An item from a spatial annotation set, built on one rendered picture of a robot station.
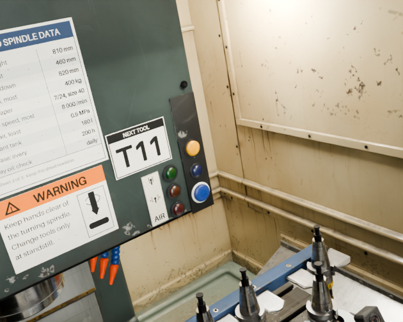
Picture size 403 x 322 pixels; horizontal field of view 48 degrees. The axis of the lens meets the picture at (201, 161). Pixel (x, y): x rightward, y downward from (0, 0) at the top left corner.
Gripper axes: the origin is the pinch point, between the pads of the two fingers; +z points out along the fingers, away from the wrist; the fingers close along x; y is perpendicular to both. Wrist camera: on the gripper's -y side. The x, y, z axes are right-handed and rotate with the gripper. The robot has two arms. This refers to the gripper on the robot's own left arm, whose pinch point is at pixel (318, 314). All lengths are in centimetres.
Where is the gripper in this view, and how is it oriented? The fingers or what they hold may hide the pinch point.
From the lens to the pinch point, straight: 104.5
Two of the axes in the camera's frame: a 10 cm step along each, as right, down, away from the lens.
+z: -5.7, -2.1, 8.0
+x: 8.1, -3.2, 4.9
